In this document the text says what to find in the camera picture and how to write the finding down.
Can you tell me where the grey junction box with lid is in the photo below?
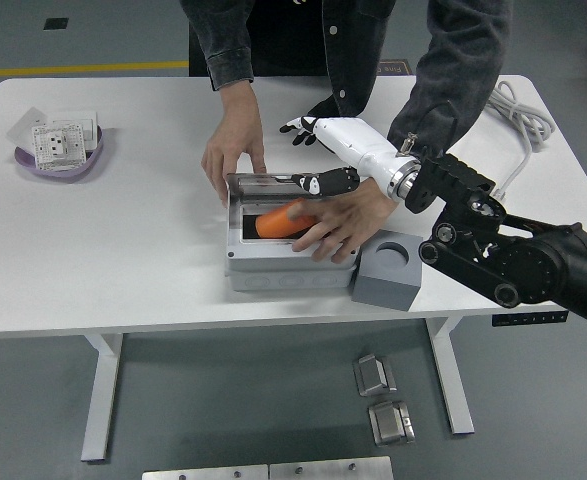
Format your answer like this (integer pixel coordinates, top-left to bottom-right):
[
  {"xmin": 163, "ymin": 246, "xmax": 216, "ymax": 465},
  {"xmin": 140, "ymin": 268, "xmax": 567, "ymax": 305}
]
[{"xmin": 224, "ymin": 171, "xmax": 359, "ymax": 292}]

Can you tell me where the black table control panel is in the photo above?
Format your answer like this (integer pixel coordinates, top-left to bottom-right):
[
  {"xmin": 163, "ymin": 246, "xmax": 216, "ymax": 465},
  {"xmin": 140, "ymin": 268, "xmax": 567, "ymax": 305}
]
[{"xmin": 491, "ymin": 310, "xmax": 570, "ymax": 327}]

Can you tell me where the white plain card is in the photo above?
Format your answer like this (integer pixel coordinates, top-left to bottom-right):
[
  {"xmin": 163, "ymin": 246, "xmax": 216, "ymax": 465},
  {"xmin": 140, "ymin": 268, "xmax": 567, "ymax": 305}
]
[{"xmin": 6, "ymin": 105, "xmax": 49, "ymax": 146}]

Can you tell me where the small metal bracket block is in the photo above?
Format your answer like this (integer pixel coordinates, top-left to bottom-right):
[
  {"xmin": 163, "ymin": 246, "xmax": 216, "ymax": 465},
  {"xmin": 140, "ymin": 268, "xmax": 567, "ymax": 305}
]
[{"xmin": 351, "ymin": 353, "xmax": 398, "ymax": 398}]

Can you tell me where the orange cylinder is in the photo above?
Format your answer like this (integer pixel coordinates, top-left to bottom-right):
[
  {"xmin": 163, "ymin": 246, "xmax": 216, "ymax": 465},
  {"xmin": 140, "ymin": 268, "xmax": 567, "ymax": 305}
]
[{"xmin": 254, "ymin": 198, "xmax": 319, "ymax": 238}]

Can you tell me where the large metal bracket block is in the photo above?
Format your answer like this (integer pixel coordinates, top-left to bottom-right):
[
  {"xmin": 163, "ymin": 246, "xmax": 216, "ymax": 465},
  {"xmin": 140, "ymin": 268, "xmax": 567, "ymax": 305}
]
[{"xmin": 367, "ymin": 399, "xmax": 417, "ymax": 446}]

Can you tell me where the grey cube with round hole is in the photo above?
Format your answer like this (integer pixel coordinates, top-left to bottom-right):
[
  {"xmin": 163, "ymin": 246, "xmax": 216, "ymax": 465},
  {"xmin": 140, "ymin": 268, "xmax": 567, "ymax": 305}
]
[{"xmin": 351, "ymin": 228, "xmax": 423, "ymax": 312}]

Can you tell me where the grey power cable with plug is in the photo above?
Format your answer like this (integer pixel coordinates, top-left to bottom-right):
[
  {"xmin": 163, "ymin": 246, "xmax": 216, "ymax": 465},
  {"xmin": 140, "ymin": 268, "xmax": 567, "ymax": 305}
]
[{"xmin": 480, "ymin": 81, "xmax": 557, "ymax": 199}]

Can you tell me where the person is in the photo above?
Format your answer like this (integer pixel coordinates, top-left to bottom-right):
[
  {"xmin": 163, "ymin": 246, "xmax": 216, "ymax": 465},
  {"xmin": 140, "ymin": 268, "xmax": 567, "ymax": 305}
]
[{"xmin": 187, "ymin": 0, "xmax": 434, "ymax": 119}]

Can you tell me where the person's left hand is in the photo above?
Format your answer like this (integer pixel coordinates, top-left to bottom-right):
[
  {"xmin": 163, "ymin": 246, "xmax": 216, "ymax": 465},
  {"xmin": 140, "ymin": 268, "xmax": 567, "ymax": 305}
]
[{"xmin": 287, "ymin": 178, "xmax": 397, "ymax": 265}]

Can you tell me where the purple bowl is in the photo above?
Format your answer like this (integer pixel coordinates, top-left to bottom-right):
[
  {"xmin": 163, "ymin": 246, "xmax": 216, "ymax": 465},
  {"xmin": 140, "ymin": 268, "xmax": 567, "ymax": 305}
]
[{"xmin": 13, "ymin": 124, "xmax": 105, "ymax": 180}]

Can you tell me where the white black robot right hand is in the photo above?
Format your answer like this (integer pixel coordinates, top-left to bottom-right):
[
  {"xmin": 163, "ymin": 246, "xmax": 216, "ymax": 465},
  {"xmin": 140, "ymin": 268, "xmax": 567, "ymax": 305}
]
[{"xmin": 272, "ymin": 114, "xmax": 419, "ymax": 199}]

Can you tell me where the person's right hand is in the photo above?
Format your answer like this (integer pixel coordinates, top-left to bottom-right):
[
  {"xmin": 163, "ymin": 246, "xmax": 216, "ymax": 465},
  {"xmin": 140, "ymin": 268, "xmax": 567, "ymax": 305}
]
[{"xmin": 201, "ymin": 117, "xmax": 268, "ymax": 206}]

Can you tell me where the white switch plate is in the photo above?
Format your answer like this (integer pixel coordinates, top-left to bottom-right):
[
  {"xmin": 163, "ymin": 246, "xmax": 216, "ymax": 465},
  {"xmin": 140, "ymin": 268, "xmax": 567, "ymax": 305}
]
[{"xmin": 47, "ymin": 110, "xmax": 99, "ymax": 151}]

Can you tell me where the white printed socket panel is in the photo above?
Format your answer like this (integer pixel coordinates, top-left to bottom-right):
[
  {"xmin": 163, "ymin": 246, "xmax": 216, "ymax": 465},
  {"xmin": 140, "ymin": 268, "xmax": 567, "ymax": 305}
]
[{"xmin": 30, "ymin": 123, "xmax": 87, "ymax": 171}]

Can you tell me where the dark floor sign with text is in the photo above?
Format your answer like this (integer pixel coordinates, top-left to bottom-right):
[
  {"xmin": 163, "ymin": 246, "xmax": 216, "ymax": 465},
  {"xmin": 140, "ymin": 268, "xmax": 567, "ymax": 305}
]
[{"xmin": 375, "ymin": 59, "xmax": 417, "ymax": 78}]

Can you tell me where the metal plate with screws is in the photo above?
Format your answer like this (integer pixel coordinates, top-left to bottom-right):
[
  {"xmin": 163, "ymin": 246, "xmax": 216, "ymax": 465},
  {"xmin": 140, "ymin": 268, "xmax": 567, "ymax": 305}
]
[
  {"xmin": 141, "ymin": 463, "xmax": 269, "ymax": 480},
  {"xmin": 269, "ymin": 455, "xmax": 394, "ymax": 480}
]

